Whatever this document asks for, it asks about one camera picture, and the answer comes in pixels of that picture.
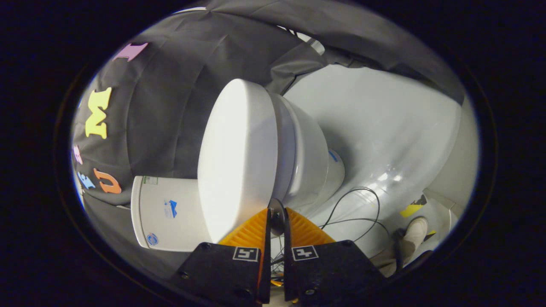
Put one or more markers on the white toilet lid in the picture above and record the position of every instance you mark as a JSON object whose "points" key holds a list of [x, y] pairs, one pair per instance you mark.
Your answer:
{"points": [[239, 157]]}

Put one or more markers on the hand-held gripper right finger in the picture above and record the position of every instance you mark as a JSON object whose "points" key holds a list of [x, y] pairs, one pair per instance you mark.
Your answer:
{"points": [[288, 273]]}

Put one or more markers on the white toilet bowl with seat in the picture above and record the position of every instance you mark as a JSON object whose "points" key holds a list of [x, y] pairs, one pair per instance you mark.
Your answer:
{"points": [[309, 157]]}

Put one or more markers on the person's white shoe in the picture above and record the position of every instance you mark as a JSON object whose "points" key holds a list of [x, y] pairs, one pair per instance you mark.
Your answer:
{"points": [[413, 234]]}

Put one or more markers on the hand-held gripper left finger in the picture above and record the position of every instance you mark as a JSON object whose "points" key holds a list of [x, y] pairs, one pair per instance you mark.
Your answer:
{"points": [[266, 273]]}

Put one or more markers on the black backdrop cloth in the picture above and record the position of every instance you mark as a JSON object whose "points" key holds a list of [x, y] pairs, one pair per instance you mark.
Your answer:
{"points": [[170, 106]]}

